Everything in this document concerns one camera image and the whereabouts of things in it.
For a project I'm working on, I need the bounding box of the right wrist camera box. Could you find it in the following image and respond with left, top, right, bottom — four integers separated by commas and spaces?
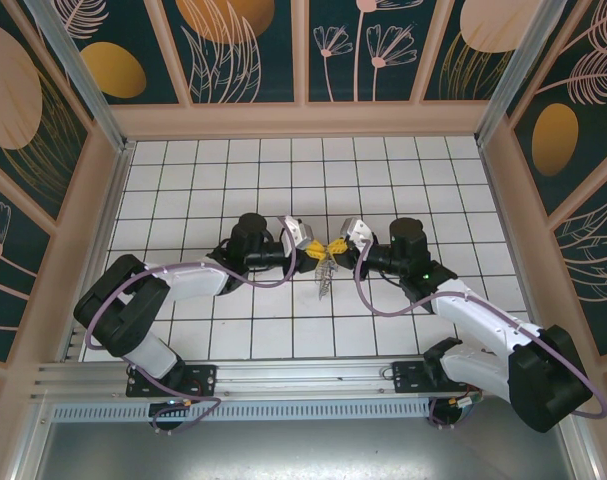
339, 216, 375, 250

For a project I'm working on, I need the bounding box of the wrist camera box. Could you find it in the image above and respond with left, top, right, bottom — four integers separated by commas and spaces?
280, 214, 318, 252
339, 216, 375, 250

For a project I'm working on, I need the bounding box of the grey metal sheet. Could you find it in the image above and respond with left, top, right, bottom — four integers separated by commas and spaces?
12, 419, 599, 480

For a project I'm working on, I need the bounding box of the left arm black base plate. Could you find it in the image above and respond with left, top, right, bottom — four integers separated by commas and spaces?
126, 363, 219, 399

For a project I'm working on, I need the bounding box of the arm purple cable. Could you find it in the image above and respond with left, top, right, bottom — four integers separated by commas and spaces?
82, 214, 304, 436
352, 242, 607, 432

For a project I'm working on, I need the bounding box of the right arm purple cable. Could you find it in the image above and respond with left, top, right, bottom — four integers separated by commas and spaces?
352, 242, 607, 432

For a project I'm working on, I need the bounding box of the aluminium mounting rail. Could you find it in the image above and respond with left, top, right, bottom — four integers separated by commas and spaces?
30, 357, 574, 401

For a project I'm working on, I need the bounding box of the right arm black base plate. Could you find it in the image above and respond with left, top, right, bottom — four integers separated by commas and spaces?
390, 360, 449, 396

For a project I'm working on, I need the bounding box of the aluminium corner post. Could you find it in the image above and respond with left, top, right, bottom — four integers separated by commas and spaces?
475, 0, 584, 146
22, 0, 134, 151

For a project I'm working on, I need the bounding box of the slotted grey cable duct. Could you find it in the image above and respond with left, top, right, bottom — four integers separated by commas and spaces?
50, 399, 432, 422

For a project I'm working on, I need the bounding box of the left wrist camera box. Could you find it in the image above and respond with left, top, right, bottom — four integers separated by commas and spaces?
280, 214, 318, 252

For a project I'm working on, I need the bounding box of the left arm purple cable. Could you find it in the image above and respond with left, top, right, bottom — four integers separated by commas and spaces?
82, 214, 304, 436

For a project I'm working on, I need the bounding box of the grooved aluminium side rail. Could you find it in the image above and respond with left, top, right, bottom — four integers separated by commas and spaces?
70, 324, 92, 362

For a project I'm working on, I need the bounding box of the silver keyring chain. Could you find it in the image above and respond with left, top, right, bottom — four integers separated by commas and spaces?
312, 249, 340, 302

